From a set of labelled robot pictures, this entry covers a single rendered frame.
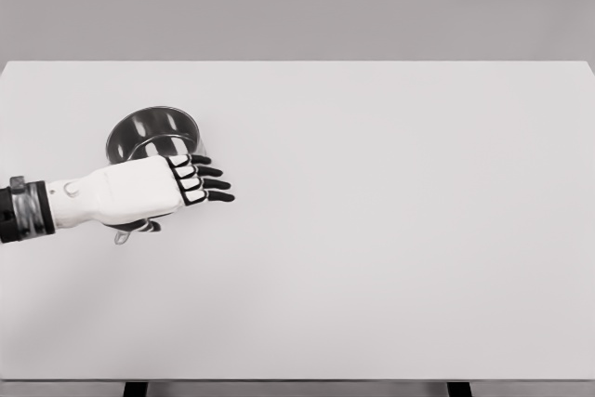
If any silver metal pot with handle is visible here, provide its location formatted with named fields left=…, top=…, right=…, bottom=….
left=105, top=107, right=209, bottom=246

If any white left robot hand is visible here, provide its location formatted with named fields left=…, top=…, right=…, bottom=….
left=96, top=153, right=236, bottom=234

